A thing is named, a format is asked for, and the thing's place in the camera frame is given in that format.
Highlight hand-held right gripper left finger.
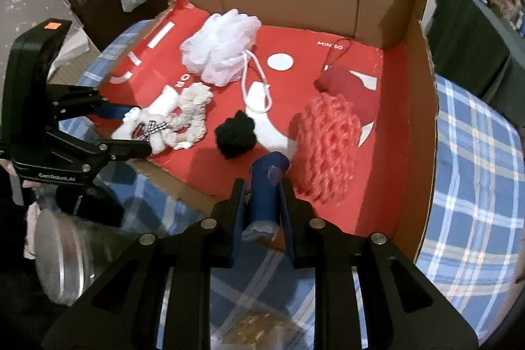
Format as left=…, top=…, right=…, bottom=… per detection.
left=43, top=178, right=247, bottom=350

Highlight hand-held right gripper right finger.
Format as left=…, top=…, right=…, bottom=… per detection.
left=281, top=178, right=479, bottom=350

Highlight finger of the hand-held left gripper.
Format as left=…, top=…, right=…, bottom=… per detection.
left=46, top=85, right=137, bottom=122
left=56, top=128, right=154, bottom=171

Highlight white plush toy checked bow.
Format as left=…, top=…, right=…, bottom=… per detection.
left=111, top=106, right=198, bottom=154

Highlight blue cloth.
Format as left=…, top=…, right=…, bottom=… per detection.
left=241, top=151, right=292, bottom=243

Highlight white cloth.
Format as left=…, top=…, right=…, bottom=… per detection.
left=150, top=85, right=182, bottom=117

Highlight red knitted wool hat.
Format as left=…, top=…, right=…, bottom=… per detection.
left=294, top=93, right=364, bottom=206

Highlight black fuzzy pom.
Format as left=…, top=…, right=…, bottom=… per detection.
left=214, top=110, right=258, bottom=160

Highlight red paper bag white print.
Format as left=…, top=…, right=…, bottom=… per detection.
left=98, top=0, right=411, bottom=240

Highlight small glass jar gold lid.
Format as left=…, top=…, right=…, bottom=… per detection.
left=211, top=311, right=316, bottom=350

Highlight large glass jar metal lid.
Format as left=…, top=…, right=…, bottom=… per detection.
left=34, top=206, right=138, bottom=306

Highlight white mesh bath pouf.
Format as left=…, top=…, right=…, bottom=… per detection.
left=179, top=8, right=274, bottom=114

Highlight dark red plush pouch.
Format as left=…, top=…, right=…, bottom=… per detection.
left=313, top=37, right=377, bottom=122

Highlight table with dark cloth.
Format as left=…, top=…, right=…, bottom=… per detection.
left=424, top=0, right=525, bottom=131

